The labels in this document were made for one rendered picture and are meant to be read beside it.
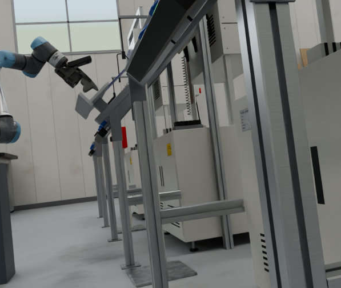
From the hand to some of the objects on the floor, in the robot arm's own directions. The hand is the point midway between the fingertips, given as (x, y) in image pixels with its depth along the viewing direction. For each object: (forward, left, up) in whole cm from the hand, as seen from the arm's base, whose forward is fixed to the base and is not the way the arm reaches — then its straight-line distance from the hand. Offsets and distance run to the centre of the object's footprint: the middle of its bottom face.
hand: (96, 87), depth 180 cm
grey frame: (+30, +37, -86) cm, 98 cm away
